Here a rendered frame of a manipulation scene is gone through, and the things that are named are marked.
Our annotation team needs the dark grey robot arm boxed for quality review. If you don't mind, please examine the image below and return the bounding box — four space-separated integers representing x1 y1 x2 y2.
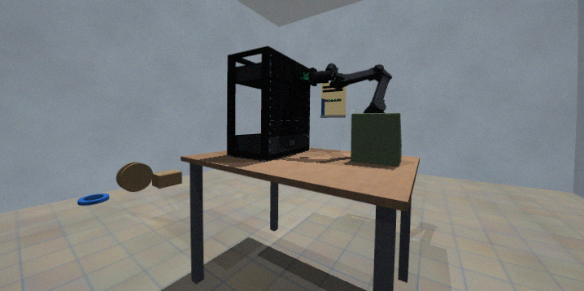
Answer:
316 63 392 113

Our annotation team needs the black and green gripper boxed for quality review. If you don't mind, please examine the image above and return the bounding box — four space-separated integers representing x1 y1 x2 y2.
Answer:
300 67 323 86

